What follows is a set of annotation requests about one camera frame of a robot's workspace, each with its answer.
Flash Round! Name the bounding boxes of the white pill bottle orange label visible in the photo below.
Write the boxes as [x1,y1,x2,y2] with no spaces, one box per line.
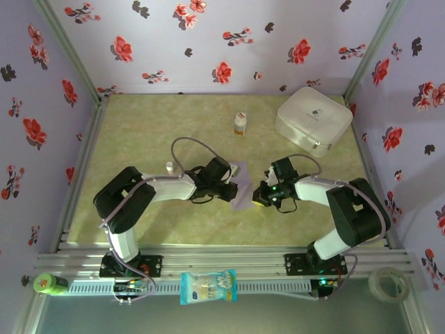
[234,111,248,137]

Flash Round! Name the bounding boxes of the white zip case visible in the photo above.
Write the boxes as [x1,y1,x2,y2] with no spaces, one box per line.
[274,86,354,158]

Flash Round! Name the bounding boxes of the blue snack packet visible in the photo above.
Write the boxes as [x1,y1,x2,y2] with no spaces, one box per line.
[179,269,239,306]

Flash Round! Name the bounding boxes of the clear tape roll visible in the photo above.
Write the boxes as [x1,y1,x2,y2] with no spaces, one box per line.
[368,267,410,303]

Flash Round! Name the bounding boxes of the green can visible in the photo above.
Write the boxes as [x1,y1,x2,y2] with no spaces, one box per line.
[33,273,70,296]

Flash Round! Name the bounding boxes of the lilac left arm cable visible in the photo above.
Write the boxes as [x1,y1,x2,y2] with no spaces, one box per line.
[99,137,223,304]

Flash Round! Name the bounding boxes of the lilac arm cable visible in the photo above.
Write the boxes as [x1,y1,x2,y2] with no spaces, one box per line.
[288,153,392,302]
[99,137,223,304]

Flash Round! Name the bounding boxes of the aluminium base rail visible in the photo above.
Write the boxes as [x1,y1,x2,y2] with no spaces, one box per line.
[34,245,418,279]

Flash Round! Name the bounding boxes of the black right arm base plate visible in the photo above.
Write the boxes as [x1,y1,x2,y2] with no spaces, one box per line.
[284,253,348,276]

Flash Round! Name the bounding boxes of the aluminium side rail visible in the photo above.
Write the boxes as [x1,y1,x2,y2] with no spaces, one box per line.
[51,97,111,253]
[343,97,399,250]

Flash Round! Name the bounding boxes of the lilac right arm cable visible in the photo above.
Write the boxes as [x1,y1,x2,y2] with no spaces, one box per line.
[288,153,392,302]

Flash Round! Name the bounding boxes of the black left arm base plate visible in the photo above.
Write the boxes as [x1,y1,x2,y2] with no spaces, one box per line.
[99,255,163,278]

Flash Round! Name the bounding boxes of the small circuit board with wires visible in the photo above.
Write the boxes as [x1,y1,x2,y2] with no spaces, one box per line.
[113,280,149,295]
[311,277,340,300]

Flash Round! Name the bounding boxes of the white slotted cable duct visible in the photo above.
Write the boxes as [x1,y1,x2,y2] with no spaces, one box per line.
[67,280,312,296]

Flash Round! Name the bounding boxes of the aluminium frame post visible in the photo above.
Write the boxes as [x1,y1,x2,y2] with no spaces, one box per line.
[33,0,105,105]
[342,0,407,102]

